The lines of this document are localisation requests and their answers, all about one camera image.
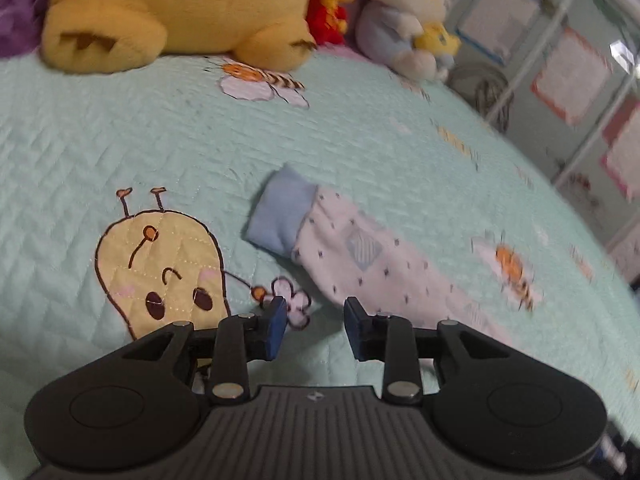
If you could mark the sliding-door wardrobe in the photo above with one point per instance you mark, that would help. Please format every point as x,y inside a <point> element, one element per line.
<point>550,150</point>

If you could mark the orange-bordered poster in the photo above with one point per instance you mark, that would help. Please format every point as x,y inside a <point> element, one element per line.
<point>572,75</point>

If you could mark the yellow plush toy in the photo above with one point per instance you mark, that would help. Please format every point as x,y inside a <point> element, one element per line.
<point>175,0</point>

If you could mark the mint quilted bee-print bedspread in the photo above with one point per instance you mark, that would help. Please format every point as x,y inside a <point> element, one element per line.
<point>150,150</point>

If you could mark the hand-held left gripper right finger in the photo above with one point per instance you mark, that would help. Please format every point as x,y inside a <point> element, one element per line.
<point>356,325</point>

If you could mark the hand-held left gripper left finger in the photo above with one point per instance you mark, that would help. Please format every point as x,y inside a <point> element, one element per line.
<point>276,327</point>

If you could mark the pink-bordered poster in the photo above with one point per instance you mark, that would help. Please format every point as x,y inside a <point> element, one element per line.
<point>625,150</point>

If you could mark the grey coiled hoops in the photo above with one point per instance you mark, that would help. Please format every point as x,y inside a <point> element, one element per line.
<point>482,95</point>

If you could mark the white blue-patterned long-sleeve shirt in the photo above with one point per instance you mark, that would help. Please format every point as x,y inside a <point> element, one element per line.
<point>360,260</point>

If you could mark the purple fluffy pillow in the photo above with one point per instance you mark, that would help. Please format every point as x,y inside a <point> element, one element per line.
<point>20,5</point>

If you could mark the blue-framed poster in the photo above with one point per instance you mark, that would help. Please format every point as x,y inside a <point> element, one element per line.
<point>500,15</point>

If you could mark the red plush toy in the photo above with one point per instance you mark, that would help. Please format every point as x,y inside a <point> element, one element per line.
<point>327,15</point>

